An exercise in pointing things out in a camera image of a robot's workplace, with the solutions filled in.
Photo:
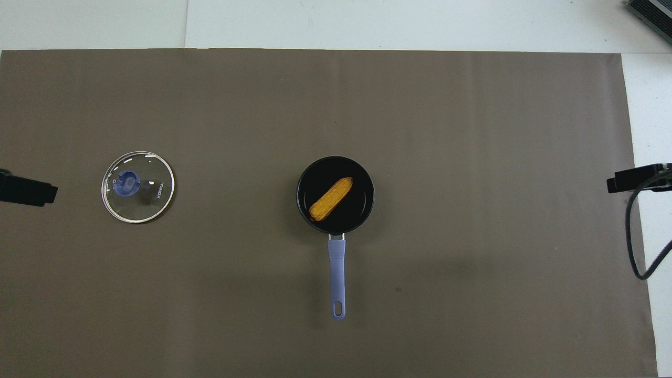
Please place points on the glass lid with blue knob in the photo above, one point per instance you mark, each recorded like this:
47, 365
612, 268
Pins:
137, 188

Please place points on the yellow corn cob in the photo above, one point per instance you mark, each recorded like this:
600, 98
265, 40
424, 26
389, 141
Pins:
331, 199

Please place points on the dark ribbed device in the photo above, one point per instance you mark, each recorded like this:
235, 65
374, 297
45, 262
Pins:
653, 11

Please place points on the brown table mat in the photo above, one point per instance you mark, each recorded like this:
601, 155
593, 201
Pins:
472, 289

